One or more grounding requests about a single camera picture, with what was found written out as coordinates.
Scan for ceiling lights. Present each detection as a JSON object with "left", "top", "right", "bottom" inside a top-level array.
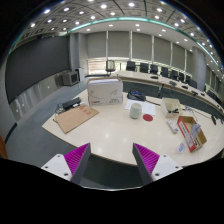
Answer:
[{"left": 26, "top": 0, "right": 224, "bottom": 73}]

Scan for black cable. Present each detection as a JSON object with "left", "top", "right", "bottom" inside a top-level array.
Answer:
[{"left": 145, "top": 99, "right": 162, "bottom": 107}]

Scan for white printed paper sheet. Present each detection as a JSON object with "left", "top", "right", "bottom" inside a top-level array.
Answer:
[{"left": 124, "top": 99, "right": 157, "bottom": 117}]

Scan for grey monitor on cart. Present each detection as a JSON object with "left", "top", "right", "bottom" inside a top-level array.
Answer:
[{"left": 60, "top": 70, "right": 80, "bottom": 87}]

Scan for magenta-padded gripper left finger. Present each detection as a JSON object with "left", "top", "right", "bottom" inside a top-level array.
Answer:
[{"left": 40, "top": 142, "right": 92, "bottom": 185}]

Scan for large white cardboard box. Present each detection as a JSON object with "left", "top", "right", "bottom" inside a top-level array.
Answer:
[{"left": 87, "top": 77, "right": 124, "bottom": 107}]

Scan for white open organizer box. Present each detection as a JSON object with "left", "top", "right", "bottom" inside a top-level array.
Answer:
[{"left": 160, "top": 97, "right": 184, "bottom": 118}]

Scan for black desk phone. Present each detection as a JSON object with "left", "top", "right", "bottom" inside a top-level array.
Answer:
[{"left": 126, "top": 88, "right": 147, "bottom": 102}]

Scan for white cup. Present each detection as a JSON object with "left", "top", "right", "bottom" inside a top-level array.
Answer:
[{"left": 129, "top": 102, "right": 143, "bottom": 120}]

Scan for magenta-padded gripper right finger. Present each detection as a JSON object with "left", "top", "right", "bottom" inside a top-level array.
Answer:
[{"left": 131, "top": 142, "right": 184, "bottom": 185}]

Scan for small white remote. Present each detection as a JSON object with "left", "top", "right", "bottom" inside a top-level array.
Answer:
[{"left": 166, "top": 119, "right": 180, "bottom": 135}]

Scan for flat round red coaster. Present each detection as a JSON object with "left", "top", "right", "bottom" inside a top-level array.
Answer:
[{"left": 142, "top": 113, "right": 154, "bottom": 122}]

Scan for flat brown cardboard sheet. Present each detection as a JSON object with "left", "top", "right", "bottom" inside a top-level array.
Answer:
[{"left": 54, "top": 104, "right": 101, "bottom": 135}]

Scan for black power adapter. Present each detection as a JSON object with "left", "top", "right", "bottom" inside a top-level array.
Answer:
[{"left": 55, "top": 96, "right": 83, "bottom": 114}]

